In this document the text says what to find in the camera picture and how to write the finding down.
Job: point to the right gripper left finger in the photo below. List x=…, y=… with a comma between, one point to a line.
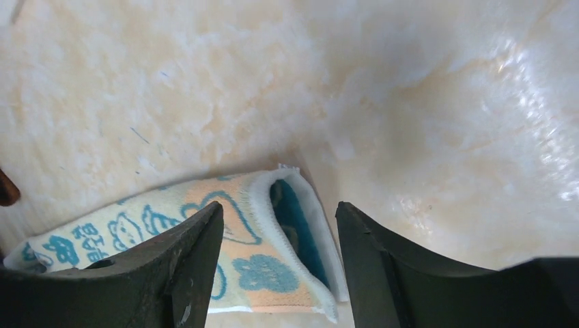
x=163, y=282

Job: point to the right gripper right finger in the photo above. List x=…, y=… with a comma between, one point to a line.
x=395, y=282

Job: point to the brown towel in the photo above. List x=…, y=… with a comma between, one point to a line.
x=10, y=193

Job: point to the teal rabbit pattern towel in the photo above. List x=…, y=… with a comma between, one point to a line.
x=277, y=255

